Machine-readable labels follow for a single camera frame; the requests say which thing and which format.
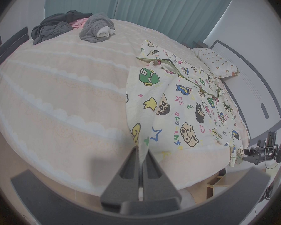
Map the white printed pyjama top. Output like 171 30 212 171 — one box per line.
125 39 250 168

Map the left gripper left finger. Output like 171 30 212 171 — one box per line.
101 146 140 213

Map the pink garment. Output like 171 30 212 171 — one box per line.
69 18 88 29

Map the black garment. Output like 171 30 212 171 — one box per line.
39 10 94 29

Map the white printed pillow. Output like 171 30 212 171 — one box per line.
192 47 240 79

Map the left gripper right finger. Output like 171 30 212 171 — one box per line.
143 149 183 208

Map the grey and white sweater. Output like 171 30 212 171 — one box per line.
79 13 116 43

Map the bed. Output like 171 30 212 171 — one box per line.
0 18 281 199

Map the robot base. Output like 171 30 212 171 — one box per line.
178 188 196 207

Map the dark grey garment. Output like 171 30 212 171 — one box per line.
31 22 73 45

